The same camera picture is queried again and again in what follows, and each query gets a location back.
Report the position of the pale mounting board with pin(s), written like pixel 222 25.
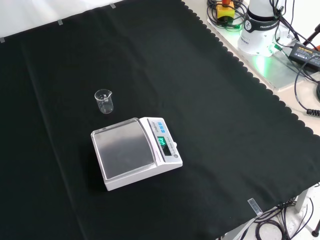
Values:
pixel 270 67

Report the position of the yellow stop button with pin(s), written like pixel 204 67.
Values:
pixel 225 10

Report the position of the white electronic balance steel pan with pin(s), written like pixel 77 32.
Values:
pixel 135 150

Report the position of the black power adapter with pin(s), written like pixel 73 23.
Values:
pixel 305 53

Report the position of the small clear glass beaker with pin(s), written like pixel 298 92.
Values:
pixel 104 103

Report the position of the black bench cloth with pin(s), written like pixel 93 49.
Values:
pixel 175 75

